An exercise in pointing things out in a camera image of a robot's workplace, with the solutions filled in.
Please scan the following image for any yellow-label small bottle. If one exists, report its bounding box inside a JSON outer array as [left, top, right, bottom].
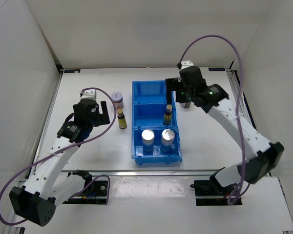
[[163, 104, 173, 125], [117, 109, 127, 129]]

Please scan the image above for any dark sauce jar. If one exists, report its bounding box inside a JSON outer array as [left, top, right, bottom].
[[111, 91, 124, 109], [180, 102, 191, 109]]

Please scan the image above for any silver-lid shaker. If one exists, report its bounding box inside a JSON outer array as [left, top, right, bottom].
[[141, 129, 155, 155], [160, 129, 175, 153]]

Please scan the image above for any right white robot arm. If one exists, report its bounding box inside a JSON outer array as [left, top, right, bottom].
[[165, 65, 284, 195]]

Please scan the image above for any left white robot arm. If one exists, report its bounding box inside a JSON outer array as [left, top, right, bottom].
[[9, 98, 110, 227]]

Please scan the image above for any right blue corner label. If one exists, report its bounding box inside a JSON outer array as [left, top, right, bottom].
[[208, 67, 226, 72]]

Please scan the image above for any blue corner label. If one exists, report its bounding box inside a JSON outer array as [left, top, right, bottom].
[[63, 69, 81, 74], [208, 67, 226, 72]]

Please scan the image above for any left blue corner label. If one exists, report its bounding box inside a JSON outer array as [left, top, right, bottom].
[[63, 69, 81, 74]]

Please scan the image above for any blue three-compartment plastic bin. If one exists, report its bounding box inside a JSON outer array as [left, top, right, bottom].
[[131, 80, 182, 165]]

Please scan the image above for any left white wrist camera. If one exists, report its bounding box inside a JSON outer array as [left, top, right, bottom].
[[80, 89, 97, 101]]

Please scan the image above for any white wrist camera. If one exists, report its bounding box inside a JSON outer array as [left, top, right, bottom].
[[80, 89, 97, 101], [177, 60, 194, 70]]

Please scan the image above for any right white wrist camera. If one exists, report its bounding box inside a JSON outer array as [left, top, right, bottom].
[[177, 60, 194, 70]]

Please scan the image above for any left aluminium frame rail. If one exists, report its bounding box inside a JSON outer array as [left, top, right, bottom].
[[32, 59, 63, 163]]

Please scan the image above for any aluminium frame rail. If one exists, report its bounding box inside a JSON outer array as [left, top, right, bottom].
[[32, 59, 63, 163], [225, 68, 270, 181], [14, 169, 262, 195]]

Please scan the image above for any right aluminium frame rail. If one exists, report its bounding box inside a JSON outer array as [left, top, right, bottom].
[[225, 68, 270, 181]]

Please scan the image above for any front aluminium frame rail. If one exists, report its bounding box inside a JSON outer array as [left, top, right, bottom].
[[14, 169, 262, 195]]

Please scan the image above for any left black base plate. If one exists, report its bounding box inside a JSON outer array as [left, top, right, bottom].
[[63, 175, 111, 205]]

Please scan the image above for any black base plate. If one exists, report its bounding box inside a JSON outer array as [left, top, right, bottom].
[[63, 175, 111, 205], [190, 180, 236, 206]]

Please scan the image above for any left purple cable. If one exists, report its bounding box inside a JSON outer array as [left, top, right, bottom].
[[0, 87, 116, 225]]

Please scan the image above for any purple cable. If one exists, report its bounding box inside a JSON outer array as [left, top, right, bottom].
[[177, 35, 251, 205], [0, 87, 116, 225]]

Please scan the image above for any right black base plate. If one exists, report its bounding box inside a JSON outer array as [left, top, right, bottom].
[[190, 180, 236, 206]]

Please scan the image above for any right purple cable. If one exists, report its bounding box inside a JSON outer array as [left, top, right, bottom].
[[177, 35, 251, 205]]

